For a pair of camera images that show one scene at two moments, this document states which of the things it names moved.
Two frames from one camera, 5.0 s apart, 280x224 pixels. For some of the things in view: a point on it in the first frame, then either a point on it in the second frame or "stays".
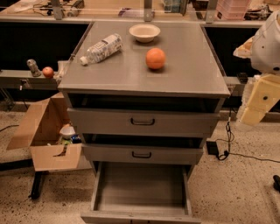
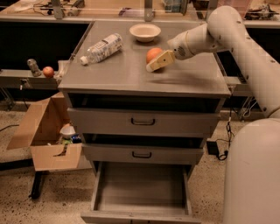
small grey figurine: (33, 67) stays
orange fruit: (155, 58) stays
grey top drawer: (143, 122) stays
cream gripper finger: (261, 95) -> (185, 45)
